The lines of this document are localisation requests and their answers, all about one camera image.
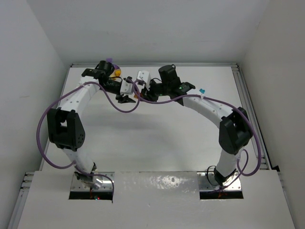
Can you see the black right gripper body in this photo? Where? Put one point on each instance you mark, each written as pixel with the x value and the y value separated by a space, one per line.
pixel 147 94

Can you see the aluminium frame rail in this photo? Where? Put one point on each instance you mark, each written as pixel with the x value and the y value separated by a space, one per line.
pixel 246 102
pixel 159 64

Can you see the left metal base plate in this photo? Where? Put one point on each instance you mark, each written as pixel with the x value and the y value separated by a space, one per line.
pixel 100 182

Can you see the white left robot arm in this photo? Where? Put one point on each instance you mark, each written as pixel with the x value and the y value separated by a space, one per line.
pixel 65 128

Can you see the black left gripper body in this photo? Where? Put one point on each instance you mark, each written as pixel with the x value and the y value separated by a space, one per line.
pixel 120 96

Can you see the aluminium frame rail back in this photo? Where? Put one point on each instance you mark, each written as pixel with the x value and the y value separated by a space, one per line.
pixel 159 64

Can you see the lavender curved lego piece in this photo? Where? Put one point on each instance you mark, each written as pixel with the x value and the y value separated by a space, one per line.
pixel 116 67

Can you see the yellow curved lego brick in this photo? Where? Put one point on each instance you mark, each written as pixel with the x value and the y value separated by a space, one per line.
pixel 116 73

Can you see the aluminium frame rail right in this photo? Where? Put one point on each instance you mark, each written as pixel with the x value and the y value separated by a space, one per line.
pixel 246 102

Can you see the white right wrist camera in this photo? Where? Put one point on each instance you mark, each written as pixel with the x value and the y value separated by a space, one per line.
pixel 145 77

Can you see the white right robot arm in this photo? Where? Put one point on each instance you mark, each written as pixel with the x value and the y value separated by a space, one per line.
pixel 234 133

